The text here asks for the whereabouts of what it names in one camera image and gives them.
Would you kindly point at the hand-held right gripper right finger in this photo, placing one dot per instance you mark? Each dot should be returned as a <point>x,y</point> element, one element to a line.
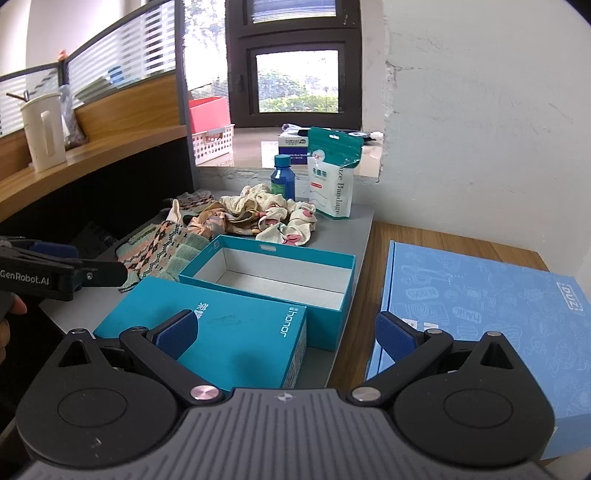
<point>391,337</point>

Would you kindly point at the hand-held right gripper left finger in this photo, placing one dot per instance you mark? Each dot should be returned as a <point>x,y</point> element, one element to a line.
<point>178,331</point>

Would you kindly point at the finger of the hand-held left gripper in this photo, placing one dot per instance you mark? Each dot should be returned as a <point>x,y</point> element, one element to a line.
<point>104,274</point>
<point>53,251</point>

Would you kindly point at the teal box lid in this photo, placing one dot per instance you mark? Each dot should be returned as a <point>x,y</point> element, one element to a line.
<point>217,332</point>

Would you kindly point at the patterned knit sock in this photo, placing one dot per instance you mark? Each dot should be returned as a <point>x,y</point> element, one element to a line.
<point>196,201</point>
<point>159,251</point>

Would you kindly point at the teal box base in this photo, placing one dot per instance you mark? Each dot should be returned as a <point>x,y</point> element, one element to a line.
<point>323,323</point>

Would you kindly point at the person's left hand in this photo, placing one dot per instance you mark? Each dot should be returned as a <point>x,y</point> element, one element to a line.
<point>18,305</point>

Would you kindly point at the light blue printed box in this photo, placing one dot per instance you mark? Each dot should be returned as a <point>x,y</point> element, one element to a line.
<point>485,295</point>

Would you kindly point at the wooden counter shelf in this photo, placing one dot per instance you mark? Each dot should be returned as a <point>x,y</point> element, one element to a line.
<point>106,152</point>

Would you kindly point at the beige pink cloth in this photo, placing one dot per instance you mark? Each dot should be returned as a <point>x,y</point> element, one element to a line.
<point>217,224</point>

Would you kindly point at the white jug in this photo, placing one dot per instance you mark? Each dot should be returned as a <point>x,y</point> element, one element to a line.
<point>39,134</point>

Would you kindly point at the clear bag with dark contents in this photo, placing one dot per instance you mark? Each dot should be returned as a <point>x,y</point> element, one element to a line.
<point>71,124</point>

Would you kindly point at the cream pink print sock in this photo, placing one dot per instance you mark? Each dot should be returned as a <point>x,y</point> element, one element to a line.
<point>295,226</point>

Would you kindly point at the cream floral sock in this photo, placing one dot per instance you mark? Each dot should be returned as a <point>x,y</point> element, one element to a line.
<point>249,198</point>

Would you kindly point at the stick in jug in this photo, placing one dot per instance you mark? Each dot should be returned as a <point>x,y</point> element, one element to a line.
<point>18,95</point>

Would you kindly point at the green white bandage bag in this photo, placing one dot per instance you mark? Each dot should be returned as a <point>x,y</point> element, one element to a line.
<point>334,184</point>

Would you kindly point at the white plastic basket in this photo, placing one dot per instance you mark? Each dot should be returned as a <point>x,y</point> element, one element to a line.
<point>210,147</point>

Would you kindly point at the blue plastic bottle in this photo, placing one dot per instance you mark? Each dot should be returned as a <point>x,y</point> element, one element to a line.
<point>281,182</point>

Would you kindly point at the red box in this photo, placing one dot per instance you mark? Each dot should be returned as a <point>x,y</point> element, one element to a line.
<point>207,115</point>

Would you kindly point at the stone window sill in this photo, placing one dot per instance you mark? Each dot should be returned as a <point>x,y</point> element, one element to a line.
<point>249,147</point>

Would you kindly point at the small orange figure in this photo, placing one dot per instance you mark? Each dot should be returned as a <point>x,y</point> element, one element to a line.
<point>63,56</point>

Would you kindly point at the frosted glass partition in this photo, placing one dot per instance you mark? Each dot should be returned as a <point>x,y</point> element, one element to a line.
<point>115,50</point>

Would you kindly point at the blue white small box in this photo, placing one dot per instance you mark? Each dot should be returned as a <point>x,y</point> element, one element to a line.
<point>292,144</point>

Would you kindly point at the dark framed window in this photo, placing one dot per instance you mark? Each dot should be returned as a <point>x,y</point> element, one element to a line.
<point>295,69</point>

